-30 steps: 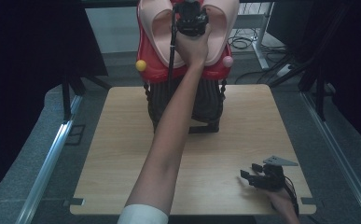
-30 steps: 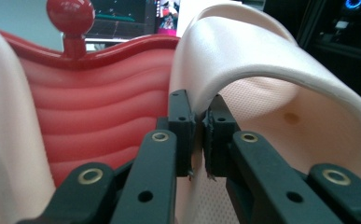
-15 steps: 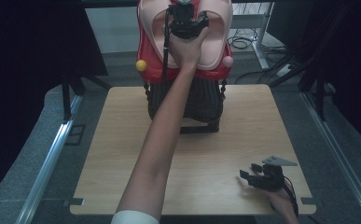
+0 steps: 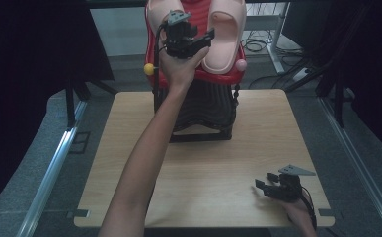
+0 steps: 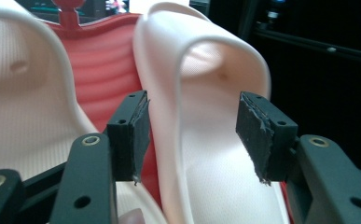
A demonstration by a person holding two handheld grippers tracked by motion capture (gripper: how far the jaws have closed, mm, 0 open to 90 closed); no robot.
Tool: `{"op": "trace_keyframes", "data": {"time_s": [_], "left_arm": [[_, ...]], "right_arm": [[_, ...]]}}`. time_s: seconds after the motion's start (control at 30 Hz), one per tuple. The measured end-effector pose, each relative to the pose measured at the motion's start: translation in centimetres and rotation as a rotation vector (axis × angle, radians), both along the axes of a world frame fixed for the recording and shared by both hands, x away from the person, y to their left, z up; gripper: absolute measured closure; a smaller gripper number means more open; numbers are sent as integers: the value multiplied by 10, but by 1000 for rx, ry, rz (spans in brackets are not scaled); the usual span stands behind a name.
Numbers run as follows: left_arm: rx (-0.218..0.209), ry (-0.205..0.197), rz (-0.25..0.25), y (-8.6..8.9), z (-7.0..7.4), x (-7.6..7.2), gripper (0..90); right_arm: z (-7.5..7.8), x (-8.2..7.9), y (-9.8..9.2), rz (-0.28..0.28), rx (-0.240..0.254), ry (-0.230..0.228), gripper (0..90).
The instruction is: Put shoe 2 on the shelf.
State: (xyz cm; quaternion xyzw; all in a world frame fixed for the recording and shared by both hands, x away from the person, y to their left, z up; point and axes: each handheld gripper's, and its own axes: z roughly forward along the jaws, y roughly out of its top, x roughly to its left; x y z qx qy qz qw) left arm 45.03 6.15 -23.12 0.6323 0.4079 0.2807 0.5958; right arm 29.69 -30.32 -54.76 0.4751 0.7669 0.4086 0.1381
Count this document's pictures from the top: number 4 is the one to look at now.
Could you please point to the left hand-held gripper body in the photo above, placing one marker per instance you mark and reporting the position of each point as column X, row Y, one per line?
column 178, row 41

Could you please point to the pink ball knob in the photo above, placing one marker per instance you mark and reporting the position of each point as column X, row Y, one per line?
column 241, row 65

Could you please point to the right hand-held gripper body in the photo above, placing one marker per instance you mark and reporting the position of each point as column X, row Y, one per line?
column 289, row 189

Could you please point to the dark curtain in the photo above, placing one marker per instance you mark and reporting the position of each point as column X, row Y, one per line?
column 30, row 65
column 376, row 65

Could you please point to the aluminium rail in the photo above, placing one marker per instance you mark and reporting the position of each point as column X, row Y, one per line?
column 50, row 177
column 359, row 164

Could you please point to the person's left hand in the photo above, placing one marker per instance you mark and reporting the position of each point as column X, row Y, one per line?
column 178, row 70

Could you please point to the black tripod stand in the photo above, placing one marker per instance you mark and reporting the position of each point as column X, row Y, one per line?
column 338, row 98
column 70, row 105

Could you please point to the yellow ball knob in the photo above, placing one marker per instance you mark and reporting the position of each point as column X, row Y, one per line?
column 149, row 69

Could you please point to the person's right hand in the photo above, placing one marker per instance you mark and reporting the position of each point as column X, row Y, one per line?
column 295, row 210

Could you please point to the pink slipper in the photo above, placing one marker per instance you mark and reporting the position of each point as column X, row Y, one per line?
column 224, row 39
column 157, row 13

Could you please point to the white desk frame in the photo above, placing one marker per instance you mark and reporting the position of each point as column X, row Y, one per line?
column 275, row 42

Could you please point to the red and black shoe rack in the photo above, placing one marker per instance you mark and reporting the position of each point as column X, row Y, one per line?
column 208, row 102

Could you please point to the white power strip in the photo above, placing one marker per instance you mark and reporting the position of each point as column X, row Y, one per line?
column 301, row 74

